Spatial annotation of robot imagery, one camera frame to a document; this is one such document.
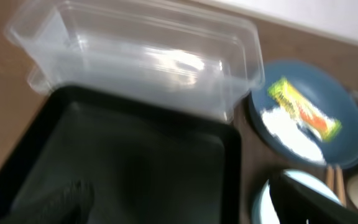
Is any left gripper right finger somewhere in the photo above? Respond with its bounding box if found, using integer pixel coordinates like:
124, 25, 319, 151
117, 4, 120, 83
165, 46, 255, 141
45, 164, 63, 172
269, 172, 358, 224

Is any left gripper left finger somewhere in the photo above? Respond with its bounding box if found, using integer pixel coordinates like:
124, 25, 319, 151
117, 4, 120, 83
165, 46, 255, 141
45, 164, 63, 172
0, 180, 94, 224

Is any light blue bowl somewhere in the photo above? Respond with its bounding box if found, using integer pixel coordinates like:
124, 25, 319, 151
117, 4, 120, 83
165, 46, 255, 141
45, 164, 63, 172
251, 169, 342, 224

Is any yellow snack wrapper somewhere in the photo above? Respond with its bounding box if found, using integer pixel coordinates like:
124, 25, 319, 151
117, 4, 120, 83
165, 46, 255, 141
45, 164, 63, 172
267, 77, 342, 142

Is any white tissue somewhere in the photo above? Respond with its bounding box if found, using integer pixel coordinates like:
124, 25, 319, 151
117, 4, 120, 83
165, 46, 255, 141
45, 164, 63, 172
260, 107, 326, 166

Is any blue plate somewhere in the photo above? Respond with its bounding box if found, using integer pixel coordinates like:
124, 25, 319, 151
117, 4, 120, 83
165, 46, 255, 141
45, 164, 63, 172
249, 60, 358, 169

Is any black waste tray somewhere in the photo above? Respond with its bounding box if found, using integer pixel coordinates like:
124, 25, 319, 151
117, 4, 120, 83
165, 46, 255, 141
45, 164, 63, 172
0, 86, 241, 223

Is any wooden chopstick left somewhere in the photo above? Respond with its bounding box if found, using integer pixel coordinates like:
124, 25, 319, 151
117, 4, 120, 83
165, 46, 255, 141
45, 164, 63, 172
325, 166, 334, 191

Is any wooden chopstick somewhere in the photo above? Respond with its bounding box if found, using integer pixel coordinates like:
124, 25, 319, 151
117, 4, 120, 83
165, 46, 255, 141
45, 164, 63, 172
325, 166, 334, 191
336, 165, 347, 207

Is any wooden chopstick right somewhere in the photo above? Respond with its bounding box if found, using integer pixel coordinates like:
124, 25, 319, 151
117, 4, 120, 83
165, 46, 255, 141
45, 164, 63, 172
336, 165, 347, 207

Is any brown serving tray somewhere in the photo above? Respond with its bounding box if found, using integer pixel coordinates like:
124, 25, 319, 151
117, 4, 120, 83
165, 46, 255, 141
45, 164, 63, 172
234, 91, 358, 224

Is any clear plastic bin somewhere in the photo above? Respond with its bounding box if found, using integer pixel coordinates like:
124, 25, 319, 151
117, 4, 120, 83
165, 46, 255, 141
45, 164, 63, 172
5, 0, 265, 122

